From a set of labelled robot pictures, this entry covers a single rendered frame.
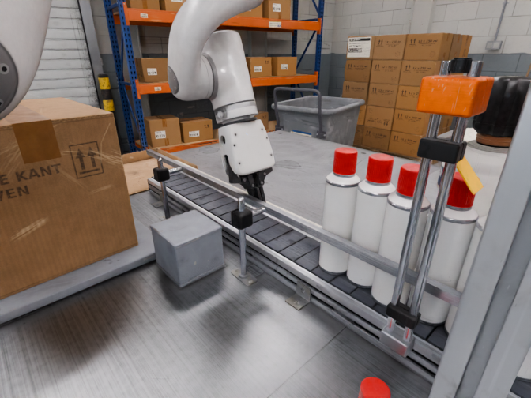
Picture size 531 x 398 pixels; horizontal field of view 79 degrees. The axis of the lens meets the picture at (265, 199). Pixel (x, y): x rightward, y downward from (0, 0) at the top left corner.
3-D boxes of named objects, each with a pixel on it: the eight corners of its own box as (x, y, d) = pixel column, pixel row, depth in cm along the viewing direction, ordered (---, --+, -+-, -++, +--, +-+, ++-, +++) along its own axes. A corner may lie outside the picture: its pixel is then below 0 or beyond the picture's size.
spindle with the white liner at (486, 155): (498, 235, 64) (555, 76, 52) (484, 252, 59) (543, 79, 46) (451, 219, 70) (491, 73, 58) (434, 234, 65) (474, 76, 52)
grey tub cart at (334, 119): (306, 165, 379) (311, 79, 339) (358, 176, 347) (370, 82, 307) (263, 189, 313) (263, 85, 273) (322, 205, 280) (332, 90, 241)
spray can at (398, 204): (415, 303, 47) (448, 170, 38) (387, 314, 45) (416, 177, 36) (389, 282, 51) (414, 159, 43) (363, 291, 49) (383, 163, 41)
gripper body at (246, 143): (227, 116, 57) (242, 177, 59) (268, 110, 64) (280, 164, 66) (205, 124, 63) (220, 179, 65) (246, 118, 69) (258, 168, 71)
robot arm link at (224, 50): (221, 104, 57) (263, 98, 62) (202, 26, 55) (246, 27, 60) (203, 114, 64) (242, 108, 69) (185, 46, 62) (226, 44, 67)
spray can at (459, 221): (446, 306, 46) (486, 171, 38) (448, 331, 42) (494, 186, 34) (407, 295, 48) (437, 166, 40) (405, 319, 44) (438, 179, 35)
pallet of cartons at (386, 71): (449, 156, 410) (479, 35, 353) (419, 171, 360) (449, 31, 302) (366, 140, 491) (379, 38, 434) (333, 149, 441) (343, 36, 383)
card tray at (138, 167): (198, 176, 109) (197, 165, 107) (121, 197, 93) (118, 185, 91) (158, 157, 129) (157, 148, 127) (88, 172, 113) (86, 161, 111)
